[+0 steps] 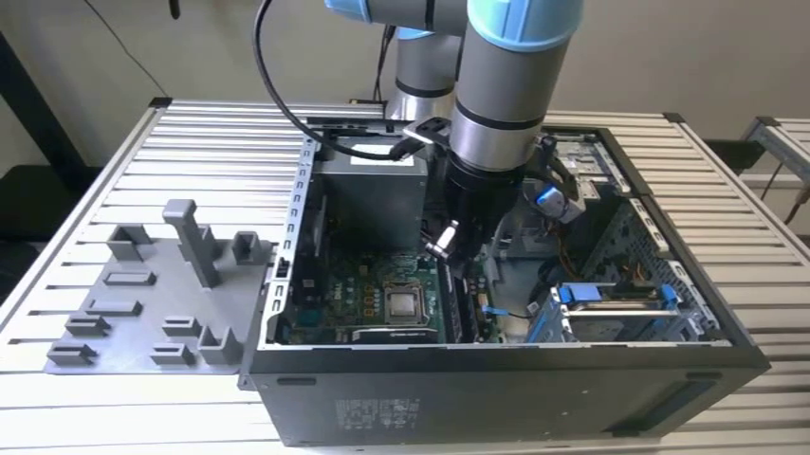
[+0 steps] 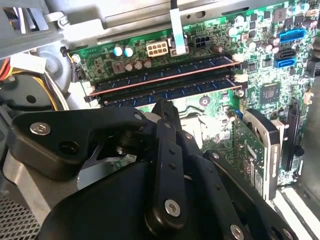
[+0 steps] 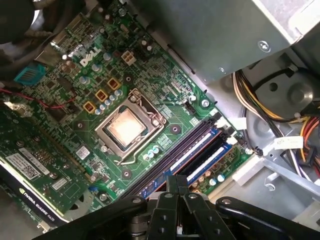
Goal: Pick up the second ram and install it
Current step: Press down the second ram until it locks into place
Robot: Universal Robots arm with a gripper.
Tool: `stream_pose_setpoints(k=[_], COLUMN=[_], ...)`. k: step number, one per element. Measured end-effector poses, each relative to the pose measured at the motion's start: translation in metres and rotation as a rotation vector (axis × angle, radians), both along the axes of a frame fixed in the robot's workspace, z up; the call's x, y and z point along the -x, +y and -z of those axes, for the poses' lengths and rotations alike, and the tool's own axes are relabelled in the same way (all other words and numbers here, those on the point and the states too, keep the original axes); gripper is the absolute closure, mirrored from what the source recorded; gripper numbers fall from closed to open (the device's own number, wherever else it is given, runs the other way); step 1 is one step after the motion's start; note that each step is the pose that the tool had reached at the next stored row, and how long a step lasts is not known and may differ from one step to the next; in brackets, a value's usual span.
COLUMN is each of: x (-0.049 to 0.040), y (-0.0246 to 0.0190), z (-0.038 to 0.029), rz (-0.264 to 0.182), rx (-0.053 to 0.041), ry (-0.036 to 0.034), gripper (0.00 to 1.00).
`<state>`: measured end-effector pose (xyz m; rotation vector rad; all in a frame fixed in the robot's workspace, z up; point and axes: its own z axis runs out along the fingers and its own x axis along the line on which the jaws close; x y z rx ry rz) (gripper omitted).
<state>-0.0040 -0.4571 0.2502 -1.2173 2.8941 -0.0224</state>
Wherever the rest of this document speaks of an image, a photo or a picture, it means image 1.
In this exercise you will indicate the small silver wrist camera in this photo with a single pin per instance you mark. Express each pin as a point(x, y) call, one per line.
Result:
point(430, 135)

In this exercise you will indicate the green motherboard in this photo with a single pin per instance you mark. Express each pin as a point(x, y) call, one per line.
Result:
point(351, 284)

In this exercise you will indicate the grey plastic parts rack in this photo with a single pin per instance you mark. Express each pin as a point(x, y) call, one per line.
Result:
point(164, 289)

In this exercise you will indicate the grey power supply unit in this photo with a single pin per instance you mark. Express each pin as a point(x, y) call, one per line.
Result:
point(367, 208)

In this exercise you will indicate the black equipment stand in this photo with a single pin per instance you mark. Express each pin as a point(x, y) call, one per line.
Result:
point(37, 199)

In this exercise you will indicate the hard disk in blue carrier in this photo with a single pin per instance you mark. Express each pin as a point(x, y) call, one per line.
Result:
point(579, 293)

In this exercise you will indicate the silver box wrist camera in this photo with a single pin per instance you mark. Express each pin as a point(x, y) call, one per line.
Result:
point(557, 206)

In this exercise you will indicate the black plastic corner cap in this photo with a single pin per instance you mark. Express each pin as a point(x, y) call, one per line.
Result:
point(160, 101)
point(674, 118)

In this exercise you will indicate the silver CPU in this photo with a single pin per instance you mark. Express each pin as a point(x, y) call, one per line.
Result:
point(403, 304)

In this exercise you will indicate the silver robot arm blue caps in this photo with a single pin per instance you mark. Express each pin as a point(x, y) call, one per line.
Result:
point(506, 95)

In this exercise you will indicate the grey metal drive cage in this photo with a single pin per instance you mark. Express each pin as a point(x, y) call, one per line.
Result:
point(525, 237)

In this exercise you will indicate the black PC case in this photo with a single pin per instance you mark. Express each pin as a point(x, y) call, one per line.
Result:
point(506, 398)

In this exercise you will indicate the CPU socket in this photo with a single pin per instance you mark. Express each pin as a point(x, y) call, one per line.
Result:
point(400, 285)

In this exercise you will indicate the black graphics card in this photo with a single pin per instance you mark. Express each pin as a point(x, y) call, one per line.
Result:
point(392, 334)

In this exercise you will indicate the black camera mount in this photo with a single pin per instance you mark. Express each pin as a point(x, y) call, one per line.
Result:
point(559, 166)

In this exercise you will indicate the adjacent aluminium table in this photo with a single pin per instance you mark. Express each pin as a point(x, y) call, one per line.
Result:
point(781, 142)

